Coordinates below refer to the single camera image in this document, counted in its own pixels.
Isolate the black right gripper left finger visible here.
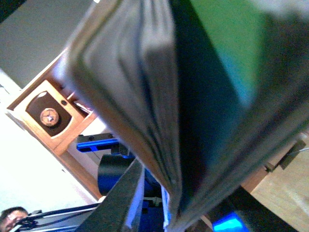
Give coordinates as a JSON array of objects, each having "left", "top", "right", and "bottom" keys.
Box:
[{"left": 76, "top": 159, "right": 142, "bottom": 232}]

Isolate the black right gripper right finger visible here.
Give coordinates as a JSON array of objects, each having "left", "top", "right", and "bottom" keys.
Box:
[{"left": 226, "top": 187, "right": 300, "bottom": 232}]

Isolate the wooden cabinet with emblem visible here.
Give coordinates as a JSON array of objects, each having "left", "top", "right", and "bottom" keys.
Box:
[{"left": 5, "top": 49, "right": 108, "bottom": 200}]

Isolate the person's head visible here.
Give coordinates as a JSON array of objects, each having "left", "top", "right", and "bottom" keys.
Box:
[{"left": 0, "top": 206, "right": 28, "bottom": 232}]

